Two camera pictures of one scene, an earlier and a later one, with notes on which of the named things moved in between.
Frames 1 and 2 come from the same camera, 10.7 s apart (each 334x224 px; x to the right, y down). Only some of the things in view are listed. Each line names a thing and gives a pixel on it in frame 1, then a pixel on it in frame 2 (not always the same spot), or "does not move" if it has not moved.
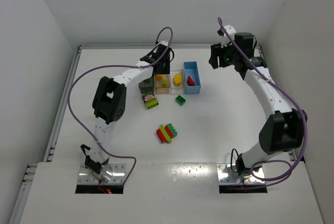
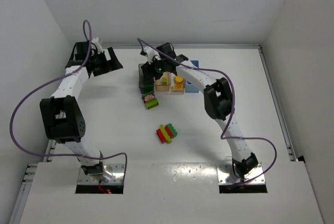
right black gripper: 216,57 to 147,72
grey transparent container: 146,85 does not move
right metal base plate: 226,177 does not move
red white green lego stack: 148,98 does not move
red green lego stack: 166,133 does not move
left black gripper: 162,68 to 103,62
